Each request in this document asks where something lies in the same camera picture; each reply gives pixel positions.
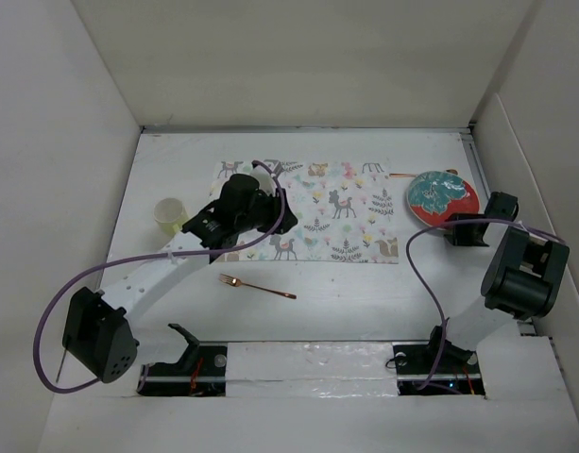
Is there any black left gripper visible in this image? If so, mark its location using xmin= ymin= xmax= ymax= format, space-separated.
xmin=235 ymin=186 xmax=296 ymax=236

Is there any metal table edge rail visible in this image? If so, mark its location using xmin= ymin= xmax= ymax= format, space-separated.
xmin=141 ymin=125 xmax=471 ymax=135

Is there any red and teal plate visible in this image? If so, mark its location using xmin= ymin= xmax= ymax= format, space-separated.
xmin=406 ymin=171 xmax=480 ymax=227

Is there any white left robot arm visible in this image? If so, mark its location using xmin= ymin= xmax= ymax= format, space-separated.
xmin=62 ymin=168 xmax=298 ymax=383

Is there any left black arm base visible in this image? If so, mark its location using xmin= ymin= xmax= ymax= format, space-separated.
xmin=136 ymin=323 xmax=229 ymax=397

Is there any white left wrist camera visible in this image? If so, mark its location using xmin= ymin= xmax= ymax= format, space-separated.
xmin=263 ymin=159 xmax=284 ymax=178

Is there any yellow translucent mug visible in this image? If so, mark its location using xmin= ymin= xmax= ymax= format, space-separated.
xmin=153 ymin=197 xmax=189 ymax=237

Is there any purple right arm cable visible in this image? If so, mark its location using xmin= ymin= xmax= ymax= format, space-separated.
xmin=404 ymin=214 xmax=569 ymax=393

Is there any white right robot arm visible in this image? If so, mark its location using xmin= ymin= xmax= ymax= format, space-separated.
xmin=423 ymin=192 xmax=570 ymax=372

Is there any copper fork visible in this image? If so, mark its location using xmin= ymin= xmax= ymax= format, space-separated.
xmin=218 ymin=274 xmax=297 ymax=300

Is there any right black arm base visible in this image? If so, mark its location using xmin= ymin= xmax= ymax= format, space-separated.
xmin=385 ymin=342 xmax=485 ymax=396

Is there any patterned animal print cloth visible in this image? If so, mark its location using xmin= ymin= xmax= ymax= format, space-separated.
xmin=219 ymin=161 xmax=399 ymax=264

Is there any copper spoon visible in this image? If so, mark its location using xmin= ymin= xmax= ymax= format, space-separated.
xmin=387 ymin=169 xmax=459 ymax=178

